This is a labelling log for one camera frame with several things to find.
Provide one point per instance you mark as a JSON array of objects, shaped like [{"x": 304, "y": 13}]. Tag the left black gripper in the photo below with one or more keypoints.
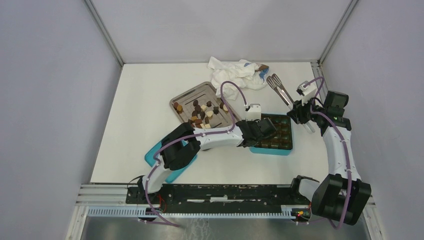
[{"x": 252, "y": 122}]

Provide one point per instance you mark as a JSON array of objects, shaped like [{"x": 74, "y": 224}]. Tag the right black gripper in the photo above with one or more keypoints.
[{"x": 297, "y": 113}]

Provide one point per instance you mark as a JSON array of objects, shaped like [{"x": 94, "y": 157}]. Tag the steel tongs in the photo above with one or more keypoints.
[{"x": 276, "y": 84}]

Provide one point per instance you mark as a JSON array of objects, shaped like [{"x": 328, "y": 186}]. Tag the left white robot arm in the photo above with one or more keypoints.
[{"x": 177, "y": 149}]

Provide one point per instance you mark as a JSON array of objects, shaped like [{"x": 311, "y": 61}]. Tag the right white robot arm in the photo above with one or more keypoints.
[{"x": 342, "y": 195}]

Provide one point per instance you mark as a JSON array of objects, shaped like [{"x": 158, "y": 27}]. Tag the teal chocolate box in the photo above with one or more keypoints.
[{"x": 281, "y": 144}]

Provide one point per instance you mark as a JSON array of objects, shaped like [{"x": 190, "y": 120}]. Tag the caramel ridged chocolate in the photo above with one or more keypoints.
[{"x": 179, "y": 108}]

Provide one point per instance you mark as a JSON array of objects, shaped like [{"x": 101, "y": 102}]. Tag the white crumpled cloth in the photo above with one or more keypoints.
[{"x": 243, "y": 73}]

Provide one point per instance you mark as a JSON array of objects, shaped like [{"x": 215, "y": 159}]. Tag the steel tray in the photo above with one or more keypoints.
[{"x": 205, "y": 93}]

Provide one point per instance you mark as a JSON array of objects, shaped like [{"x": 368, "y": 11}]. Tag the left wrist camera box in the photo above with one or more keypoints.
[{"x": 253, "y": 112}]

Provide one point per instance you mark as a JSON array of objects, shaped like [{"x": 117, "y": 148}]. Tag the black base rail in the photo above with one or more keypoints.
[{"x": 218, "y": 198}]

